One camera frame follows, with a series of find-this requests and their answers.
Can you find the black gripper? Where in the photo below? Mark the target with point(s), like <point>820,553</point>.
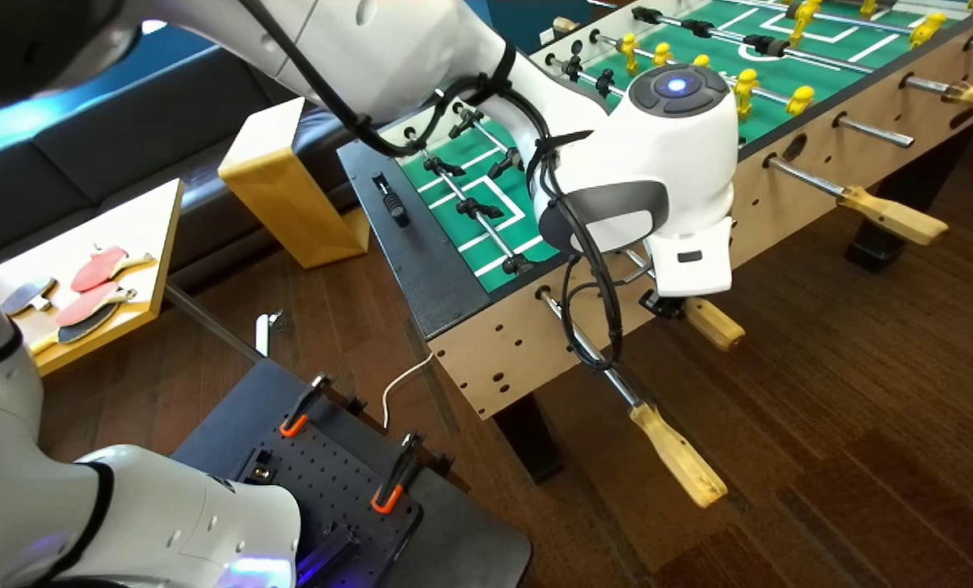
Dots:
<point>661,305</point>

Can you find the orange black clamp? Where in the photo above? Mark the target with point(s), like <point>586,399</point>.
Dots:
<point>297,415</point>
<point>394,486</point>

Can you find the red ping pong paddle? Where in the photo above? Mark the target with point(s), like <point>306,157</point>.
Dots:
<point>83,316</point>
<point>106,265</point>

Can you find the foosball table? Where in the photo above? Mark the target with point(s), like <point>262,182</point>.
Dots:
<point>542,192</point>

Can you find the yellow wooden box stool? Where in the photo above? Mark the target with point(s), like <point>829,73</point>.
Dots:
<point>275,188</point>

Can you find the black leather sofa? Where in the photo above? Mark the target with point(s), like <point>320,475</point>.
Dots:
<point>167,113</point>

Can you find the wooden side table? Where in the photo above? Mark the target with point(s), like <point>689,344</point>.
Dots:
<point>142,226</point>

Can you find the blue ping pong paddle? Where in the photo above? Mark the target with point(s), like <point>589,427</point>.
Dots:
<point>29,294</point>

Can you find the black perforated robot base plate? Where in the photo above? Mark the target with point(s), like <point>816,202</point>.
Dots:
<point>437,535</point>

